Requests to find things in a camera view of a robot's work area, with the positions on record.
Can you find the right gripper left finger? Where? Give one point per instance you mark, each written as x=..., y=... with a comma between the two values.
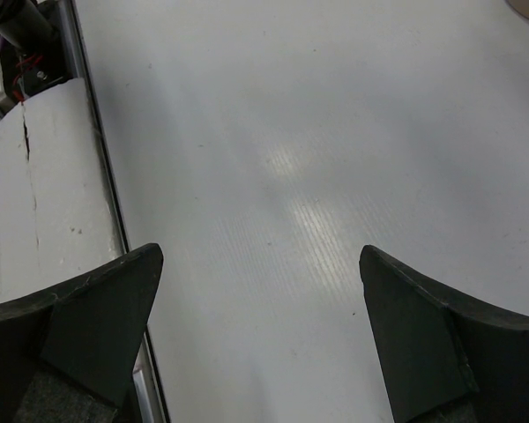
x=67, y=352

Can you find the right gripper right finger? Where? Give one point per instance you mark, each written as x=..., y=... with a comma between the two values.
x=445, y=355

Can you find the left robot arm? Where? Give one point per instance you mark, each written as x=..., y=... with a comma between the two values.
x=24, y=27

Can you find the silver foil tape sheet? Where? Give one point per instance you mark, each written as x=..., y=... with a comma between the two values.
x=54, y=219

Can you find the aluminium rail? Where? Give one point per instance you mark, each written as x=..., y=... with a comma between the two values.
x=146, y=376

